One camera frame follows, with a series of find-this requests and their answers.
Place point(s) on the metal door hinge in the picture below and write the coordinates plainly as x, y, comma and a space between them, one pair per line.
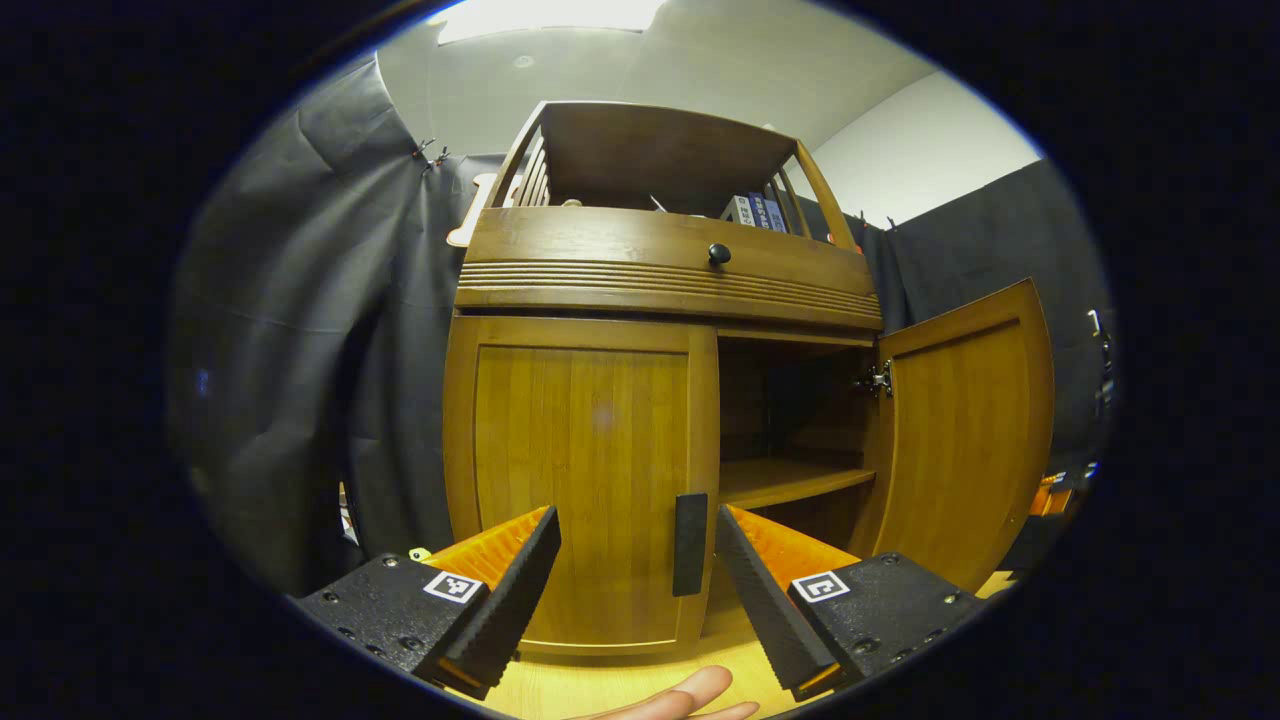
878, 379

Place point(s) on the black backdrop cloth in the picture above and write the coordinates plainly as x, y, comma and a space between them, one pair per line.
300, 350

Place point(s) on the small white object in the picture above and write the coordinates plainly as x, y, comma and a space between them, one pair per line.
660, 205

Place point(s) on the wooden cabinet drawer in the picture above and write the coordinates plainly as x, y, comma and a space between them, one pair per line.
600, 240

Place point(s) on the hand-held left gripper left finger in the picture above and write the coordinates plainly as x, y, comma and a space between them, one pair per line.
515, 610

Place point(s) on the blue grey book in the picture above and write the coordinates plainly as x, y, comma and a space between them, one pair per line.
776, 215

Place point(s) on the wooden double-door shoe cabinet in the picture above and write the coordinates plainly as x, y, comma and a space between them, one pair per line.
650, 280

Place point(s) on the ceiling light panel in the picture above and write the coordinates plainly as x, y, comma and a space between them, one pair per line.
550, 18

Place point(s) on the wooden inner shelf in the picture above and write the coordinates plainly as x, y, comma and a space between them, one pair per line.
780, 482

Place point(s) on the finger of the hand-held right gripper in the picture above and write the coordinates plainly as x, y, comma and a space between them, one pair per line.
1050, 496

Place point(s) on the wooden shoe cabinet door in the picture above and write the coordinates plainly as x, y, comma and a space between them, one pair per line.
580, 430
960, 430

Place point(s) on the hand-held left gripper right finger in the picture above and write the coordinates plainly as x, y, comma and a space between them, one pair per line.
765, 610

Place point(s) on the black round drawer knob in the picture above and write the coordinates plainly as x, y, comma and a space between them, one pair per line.
719, 254

